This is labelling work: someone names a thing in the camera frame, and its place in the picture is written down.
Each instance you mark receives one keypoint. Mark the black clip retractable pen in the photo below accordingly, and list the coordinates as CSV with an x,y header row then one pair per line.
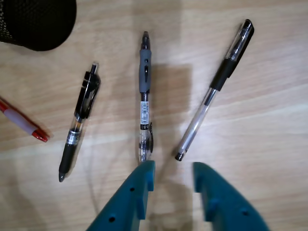
x,y
69,154

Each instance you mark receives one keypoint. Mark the clear pen with grey grip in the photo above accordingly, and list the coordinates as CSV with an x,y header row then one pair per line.
x,y
145,74

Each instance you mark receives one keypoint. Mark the black mesh pen holder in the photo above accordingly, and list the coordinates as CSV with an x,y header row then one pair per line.
x,y
36,24

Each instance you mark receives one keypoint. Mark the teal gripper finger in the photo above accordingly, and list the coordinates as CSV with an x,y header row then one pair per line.
x,y
125,207
228,209

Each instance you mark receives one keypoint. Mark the red retractable pen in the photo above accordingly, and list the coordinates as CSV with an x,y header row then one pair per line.
x,y
21,121

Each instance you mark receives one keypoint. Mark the clear pen with black cap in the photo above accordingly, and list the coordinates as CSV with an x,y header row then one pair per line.
x,y
223,72

